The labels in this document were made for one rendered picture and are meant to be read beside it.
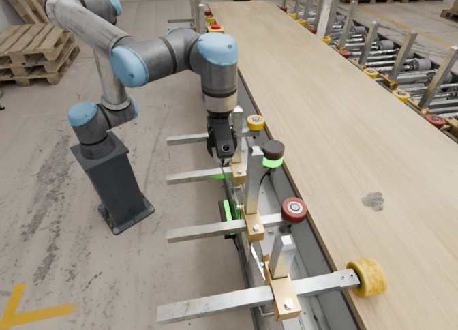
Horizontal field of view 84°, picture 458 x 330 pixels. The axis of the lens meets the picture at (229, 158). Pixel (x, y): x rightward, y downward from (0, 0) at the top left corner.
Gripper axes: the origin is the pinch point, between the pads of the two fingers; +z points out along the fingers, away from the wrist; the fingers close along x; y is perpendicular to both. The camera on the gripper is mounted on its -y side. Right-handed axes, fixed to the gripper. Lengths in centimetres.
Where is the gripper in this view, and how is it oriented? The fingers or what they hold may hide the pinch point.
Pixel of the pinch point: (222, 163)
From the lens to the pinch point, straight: 80.1
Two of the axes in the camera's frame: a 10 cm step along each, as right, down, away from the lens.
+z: 0.0, 7.3, 6.8
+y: -1.7, -6.7, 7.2
